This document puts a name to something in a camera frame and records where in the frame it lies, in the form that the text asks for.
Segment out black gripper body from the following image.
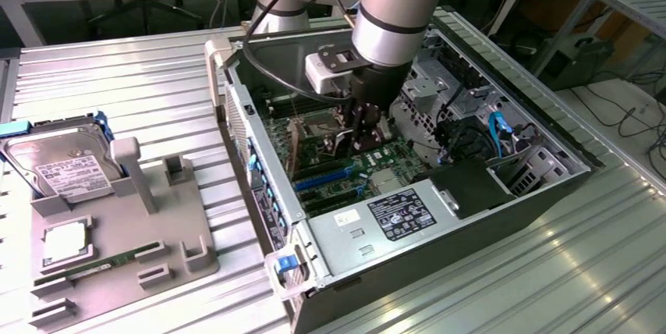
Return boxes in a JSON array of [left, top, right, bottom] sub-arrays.
[[346, 61, 413, 112]]

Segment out CPU socket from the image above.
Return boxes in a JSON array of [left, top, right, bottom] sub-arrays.
[[304, 112, 342, 138]]

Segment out grey disk bay cage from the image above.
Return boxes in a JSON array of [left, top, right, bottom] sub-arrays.
[[400, 77, 455, 117]]

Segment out green motherboard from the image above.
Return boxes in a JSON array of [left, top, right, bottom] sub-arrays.
[[258, 94, 432, 219]]

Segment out black RAM slots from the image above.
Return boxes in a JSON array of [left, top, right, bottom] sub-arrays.
[[262, 94, 338, 119]]

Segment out silver chipset heatsink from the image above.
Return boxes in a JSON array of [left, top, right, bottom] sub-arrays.
[[369, 171, 403, 191]]

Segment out blue expansion slot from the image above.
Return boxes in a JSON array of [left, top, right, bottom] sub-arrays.
[[293, 165, 351, 192]]

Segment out black plastic shroud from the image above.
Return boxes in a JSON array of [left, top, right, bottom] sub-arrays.
[[429, 158, 515, 221]]

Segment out grey power supply unit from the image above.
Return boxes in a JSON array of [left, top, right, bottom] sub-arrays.
[[305, 178, 461, 277]]

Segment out open black PC case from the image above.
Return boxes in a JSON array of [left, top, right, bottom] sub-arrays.
[[204, 6, 607, 334]]

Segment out black floor box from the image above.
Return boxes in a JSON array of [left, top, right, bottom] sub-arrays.
[[548, 36, 616, 91]]

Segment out black tripod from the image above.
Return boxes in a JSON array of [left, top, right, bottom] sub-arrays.
[[85, 0, 205, 33]]

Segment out metal slat side table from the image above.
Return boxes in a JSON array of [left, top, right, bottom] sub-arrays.
[[532, 0, 666, 77]]

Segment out grey parts rack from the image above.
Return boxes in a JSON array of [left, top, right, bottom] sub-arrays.
[[25, 137, 224, 332]]

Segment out silver hard disk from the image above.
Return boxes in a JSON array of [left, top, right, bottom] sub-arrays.
[[2, 123, 116, 204]]

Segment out green RAM stick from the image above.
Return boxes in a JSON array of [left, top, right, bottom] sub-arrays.
[[33, 243, 158, 286]]

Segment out silver CPU chip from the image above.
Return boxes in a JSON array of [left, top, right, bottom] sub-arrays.
[[41, 225, 88, 268]]

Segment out blue disk caddy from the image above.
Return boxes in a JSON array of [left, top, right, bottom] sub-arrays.
[[0, 111, 130, 179]]

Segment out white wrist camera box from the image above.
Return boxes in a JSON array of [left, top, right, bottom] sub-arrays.
[[302, 50, 361, 95]]

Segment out blue SATA wire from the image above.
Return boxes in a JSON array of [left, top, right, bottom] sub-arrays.
[[485, 110, 513, 160]]

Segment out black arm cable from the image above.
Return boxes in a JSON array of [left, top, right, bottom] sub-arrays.
[[241, 0, 355, 101]]

